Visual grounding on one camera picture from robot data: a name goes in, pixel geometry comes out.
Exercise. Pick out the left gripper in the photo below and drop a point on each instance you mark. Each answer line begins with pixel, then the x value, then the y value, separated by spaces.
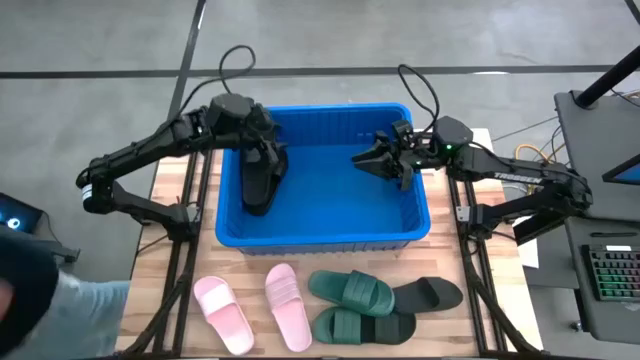
pixel 262 127

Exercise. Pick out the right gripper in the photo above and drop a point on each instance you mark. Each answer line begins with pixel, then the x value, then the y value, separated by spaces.
pixel 426 150

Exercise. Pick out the green slide sandal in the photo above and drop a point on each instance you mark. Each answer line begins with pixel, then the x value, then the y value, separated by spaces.
pixel 350 292
pixel 340 327

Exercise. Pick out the pink slide sandal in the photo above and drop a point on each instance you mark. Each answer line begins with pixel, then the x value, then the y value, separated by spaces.
pixel 287 310
pixel 222 315

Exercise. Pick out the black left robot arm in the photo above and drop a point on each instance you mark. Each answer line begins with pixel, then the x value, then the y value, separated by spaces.
pixel 150 142

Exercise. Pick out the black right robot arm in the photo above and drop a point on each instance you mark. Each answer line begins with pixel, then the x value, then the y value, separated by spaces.
pixel 525 175

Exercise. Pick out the blue plastic bin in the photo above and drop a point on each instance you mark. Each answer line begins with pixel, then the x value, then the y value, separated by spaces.
pixel 340 210

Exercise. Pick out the grey desk with pole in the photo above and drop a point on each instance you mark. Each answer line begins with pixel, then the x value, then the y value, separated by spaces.
pixel 590 150

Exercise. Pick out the black round pole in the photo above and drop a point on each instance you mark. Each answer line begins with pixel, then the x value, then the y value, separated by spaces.
pixel 607 77

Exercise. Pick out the black metal stand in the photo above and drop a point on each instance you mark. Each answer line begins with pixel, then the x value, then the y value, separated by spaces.
pixel 45 247

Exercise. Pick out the black flat monitor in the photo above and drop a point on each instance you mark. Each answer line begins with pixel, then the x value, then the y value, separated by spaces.
pixel 627 174

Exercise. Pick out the person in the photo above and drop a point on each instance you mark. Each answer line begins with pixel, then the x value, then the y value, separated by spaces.
pixel 75 320

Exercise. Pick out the computer with blue light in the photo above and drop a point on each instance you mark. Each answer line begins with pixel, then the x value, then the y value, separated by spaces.
pixel 20 212

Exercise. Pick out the small black desk knob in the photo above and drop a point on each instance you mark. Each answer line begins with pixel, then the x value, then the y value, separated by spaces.
pixel 576 325

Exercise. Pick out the backlit computer keyboard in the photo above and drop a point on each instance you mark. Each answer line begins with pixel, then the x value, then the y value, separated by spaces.
pixel 615 275

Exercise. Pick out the grey desk with keyboard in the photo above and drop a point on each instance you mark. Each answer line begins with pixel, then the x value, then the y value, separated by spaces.
pixel 620 320

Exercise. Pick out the black aluminium rig frame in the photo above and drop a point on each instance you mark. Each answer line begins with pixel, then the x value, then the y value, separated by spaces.
pixel 204 180

